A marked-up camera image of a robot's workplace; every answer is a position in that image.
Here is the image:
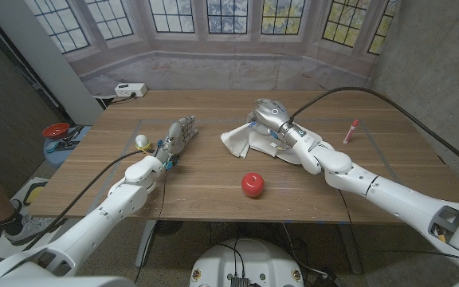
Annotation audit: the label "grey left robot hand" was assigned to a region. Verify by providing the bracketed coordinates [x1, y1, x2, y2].
[154, 115, 199, 161]

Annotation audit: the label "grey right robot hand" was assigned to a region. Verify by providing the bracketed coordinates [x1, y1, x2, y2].
[246, 98, 294, 135]

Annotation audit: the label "white cloth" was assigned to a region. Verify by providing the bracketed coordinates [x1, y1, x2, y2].
[220, 121, 294, 159]

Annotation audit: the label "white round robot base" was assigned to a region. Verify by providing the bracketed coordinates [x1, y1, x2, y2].
[188, 238, 305, 287]

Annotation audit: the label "cream square dish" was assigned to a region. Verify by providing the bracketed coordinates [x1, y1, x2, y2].
[273, 126, 324, 166]

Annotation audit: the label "red apple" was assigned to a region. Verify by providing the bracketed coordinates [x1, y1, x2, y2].
[241, 171, 265, 199]

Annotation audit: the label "black hand tools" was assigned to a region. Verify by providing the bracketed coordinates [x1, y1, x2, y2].
[55, 126, 84, 152]

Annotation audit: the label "white ball on yellow base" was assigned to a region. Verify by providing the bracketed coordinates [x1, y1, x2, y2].
[134, 134, 151, 153]

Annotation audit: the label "white power strip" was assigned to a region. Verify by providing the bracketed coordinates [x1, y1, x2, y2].
[114, 82, 148, 99]

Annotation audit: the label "printed window backdrop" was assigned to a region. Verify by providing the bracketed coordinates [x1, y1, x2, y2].
[22, 0, 402, 97]

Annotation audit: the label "red capped white marker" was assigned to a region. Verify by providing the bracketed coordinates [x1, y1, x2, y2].
[343, 119, 360, 145]

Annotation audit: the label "grey table leg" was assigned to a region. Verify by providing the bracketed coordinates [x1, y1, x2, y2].
[135, 219, 158, 269]
[336, 222, 363, 275]

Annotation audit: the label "blue round stool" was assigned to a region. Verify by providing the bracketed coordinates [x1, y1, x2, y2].
[43, 125, 92, 169]

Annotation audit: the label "red bowl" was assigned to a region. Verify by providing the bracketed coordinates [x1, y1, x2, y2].
[41, 122, 71, 140]

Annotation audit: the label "white floor mat yellow print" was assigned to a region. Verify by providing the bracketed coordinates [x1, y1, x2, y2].
[0, 177, 53, 264]

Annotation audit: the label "grey sneaker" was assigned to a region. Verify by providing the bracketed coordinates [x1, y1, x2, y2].
[2, 214, 66, 247]

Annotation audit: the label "white robot torso edge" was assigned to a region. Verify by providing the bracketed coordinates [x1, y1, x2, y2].
[0, 275, 137, 287]

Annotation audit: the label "black power cord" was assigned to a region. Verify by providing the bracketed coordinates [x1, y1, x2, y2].
[104, 92, 138, 108]

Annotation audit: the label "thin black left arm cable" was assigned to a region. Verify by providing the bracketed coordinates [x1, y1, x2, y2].
[133, 170, 170, 285]

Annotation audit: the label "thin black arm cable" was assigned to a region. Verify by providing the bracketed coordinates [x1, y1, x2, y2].
[338, 189, 353, 224]
[133, 170, 170, 285]

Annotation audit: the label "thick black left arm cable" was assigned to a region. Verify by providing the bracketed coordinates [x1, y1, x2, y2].
[24, 149, 157, 251]

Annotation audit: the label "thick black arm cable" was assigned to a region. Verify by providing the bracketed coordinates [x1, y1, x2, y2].
[288, 86, 459, 179]
[24, 149, 157, 251]

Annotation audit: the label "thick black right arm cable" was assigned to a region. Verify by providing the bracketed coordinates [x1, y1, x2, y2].
[288, 86, 459, 179]

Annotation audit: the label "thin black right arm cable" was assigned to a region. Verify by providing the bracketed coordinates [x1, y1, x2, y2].
[338, 189, 353, 224]

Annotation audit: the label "dark perforated wall panel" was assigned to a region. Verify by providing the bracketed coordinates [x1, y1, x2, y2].
[0, 7, 69, 199]

